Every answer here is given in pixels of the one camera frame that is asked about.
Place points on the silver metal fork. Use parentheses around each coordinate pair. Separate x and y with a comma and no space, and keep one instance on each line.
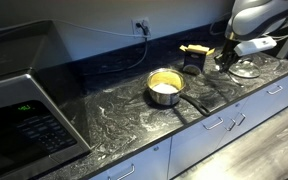
(236,80)

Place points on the small round cabinet lock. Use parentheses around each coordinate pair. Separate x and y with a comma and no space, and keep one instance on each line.
(155,148)

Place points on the blue box with yellow flaps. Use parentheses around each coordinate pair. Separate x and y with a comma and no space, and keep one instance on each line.
(194,59)

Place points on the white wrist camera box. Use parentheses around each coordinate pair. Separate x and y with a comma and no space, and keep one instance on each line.
(254,46)

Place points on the grey Franka robot arm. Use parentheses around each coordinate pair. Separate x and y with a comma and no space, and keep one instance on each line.
(260,15)

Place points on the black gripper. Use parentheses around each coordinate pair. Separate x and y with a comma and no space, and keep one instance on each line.
(230,50)

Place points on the stainless steel microwave oven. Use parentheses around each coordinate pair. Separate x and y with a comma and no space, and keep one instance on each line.
(24,110)

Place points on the round glass pot lid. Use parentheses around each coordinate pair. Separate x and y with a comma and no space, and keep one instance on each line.
(245,70)

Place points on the white cabinet door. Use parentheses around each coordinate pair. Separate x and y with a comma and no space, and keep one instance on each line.
(144,163)
(190,146)
(267,100)

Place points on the white wall power outlet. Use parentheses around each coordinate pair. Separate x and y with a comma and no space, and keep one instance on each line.
(140,26)

